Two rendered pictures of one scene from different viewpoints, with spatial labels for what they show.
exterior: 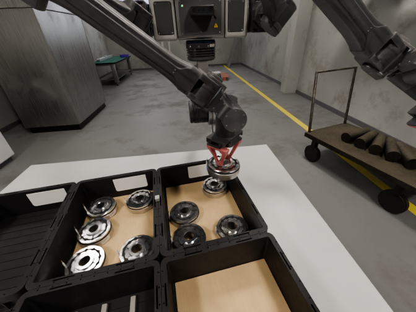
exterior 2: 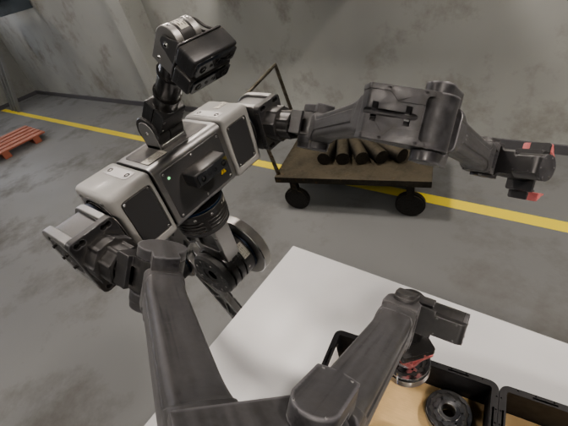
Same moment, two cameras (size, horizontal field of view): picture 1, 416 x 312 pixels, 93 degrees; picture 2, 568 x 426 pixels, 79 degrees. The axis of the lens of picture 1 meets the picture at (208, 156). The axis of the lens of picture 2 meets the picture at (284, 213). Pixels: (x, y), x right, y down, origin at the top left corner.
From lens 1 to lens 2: 64 cm
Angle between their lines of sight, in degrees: 33
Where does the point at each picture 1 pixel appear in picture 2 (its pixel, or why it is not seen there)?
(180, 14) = (170, 191)
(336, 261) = (502, 337)
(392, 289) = (478, 294)
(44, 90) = not seen: outside the picture
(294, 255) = (477, 368)
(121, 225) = not seen: outside the picture
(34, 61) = not seen: outside the picture
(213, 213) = (404, 415)
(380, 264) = (453, 277)
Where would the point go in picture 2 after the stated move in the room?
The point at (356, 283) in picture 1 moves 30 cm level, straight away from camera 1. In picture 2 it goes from (532, 344) to (496, 268)
